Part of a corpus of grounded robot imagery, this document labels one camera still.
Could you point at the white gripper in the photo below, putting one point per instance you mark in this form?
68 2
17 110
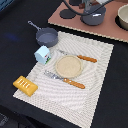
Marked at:
90 5

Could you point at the tall grey pot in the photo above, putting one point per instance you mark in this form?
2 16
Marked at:
88 18

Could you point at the low grey pot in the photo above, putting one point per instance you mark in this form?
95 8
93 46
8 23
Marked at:
45 36

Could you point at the light blue milk carton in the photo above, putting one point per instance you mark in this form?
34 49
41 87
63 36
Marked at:
42 55

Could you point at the yellow toy bread loaf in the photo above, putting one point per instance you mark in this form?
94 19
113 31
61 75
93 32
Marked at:
25 85

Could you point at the brown toy sausage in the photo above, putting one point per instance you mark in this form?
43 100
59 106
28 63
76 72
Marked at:
82 6

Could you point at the beige bowl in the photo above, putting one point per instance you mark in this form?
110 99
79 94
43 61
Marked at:
123 16

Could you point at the round beige plate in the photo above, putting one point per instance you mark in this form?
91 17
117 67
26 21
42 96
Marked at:
69 66

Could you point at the woven beige placemat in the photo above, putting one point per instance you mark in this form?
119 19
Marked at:
62 104

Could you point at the knife with wooden handle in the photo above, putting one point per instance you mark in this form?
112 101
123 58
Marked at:
80 56

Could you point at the fork with wooden handle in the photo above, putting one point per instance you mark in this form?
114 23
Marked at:
66 80

